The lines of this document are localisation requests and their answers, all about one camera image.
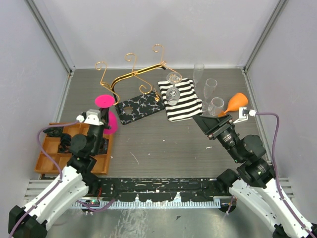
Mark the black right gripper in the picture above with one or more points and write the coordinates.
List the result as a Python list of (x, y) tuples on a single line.
[(206, 122)]

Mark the green patterned rolled tie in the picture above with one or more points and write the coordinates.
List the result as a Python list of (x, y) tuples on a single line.
[(54, 131)]

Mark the white slotted cable duct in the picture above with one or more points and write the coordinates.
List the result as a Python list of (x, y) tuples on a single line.
[(176, 204)]

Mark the pink plastic wine glass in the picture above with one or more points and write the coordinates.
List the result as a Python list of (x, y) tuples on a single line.
[(104, 102)]

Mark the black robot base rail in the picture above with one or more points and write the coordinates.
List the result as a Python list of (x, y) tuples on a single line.
[(158, 189)]

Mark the orange plastic wine glass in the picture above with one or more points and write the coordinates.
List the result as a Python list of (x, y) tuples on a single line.
[(237, 101)]

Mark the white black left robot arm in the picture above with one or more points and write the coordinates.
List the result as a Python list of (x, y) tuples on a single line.
[(74, 181)]

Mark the gold wine glass rack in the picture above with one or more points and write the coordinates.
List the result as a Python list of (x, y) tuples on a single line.
[(134, 97)]

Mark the clear stemmed wine glass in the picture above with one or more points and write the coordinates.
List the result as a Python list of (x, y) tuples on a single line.
[(216, 106)]

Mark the blue floral rolled tie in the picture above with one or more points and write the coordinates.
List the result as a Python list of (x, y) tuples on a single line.
[(103, 146)]

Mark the black white striped cloth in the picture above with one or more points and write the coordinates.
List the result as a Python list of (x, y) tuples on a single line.
[(188, 104)]

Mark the orange floral rolled tie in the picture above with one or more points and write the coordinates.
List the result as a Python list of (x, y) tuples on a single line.
[(64, 144)]

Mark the tall clear champagne flute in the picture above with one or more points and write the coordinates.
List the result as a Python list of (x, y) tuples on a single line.
[(198, 73)]

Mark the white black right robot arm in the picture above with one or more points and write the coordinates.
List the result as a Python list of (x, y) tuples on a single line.
[(255, 182)]

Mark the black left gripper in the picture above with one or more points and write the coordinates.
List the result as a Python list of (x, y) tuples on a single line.
[(104, 117)]

